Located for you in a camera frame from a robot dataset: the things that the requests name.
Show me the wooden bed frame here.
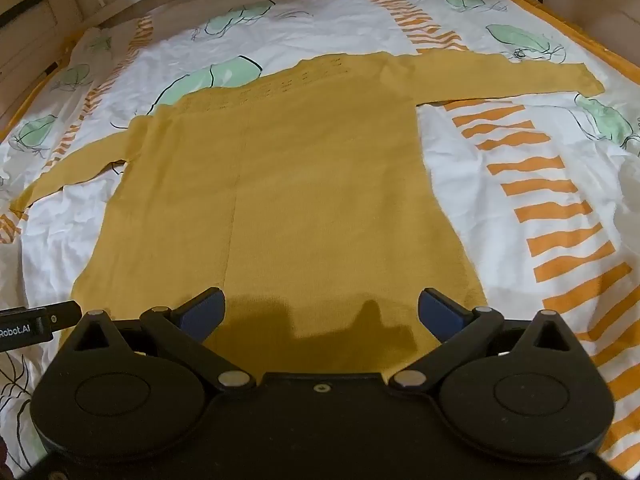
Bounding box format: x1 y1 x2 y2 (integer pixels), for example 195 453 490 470
65 0 640 68

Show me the black cabinet handle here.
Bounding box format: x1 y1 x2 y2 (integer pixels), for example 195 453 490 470
0 0 52 27

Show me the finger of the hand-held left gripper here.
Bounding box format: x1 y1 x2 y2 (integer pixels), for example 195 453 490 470
47 300 84 333

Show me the mustard yellow knit sweater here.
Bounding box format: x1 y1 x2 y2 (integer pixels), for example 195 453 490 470
10 51 605 377

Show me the white leaf-print bed sheet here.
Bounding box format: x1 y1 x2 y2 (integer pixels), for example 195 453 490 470
0 0 640 480

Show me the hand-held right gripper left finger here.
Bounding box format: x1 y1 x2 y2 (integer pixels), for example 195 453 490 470
65 287 257 392

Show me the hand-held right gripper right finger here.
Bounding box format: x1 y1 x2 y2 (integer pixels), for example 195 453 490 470
389 287 583 392

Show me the light wooden cabinet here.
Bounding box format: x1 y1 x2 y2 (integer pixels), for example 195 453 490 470
0 0 88 131

